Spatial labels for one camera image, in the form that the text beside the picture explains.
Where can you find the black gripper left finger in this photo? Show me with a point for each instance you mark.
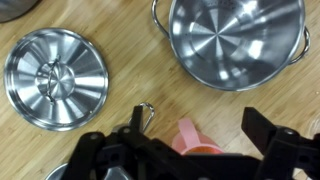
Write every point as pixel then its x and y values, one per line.
pixel 110 153

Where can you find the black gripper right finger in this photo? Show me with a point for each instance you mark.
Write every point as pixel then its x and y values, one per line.
pixel 286 150

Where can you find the pink mug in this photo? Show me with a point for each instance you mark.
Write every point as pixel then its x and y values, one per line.
pixel 188 133

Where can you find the silver pot lid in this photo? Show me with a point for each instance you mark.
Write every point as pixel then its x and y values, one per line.
pixel 76 83

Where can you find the glass electric kettle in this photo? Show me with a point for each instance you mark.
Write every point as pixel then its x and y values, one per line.
pixel 13 8

